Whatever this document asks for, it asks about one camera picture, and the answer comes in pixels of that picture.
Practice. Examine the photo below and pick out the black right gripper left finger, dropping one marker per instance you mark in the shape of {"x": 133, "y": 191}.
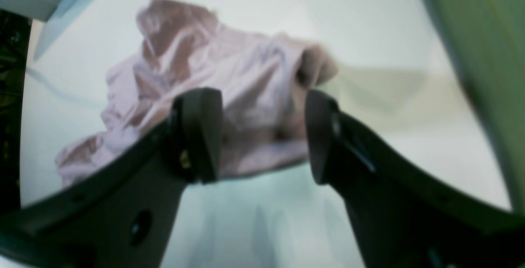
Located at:
{"x": 122, "y": 216}

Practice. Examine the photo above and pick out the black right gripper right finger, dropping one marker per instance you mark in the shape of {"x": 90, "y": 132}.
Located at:
{"x": 401, "y": 216}

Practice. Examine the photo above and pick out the mauve t-shirt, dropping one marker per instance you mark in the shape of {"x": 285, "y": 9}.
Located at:
{"x": 262, "y": 82}

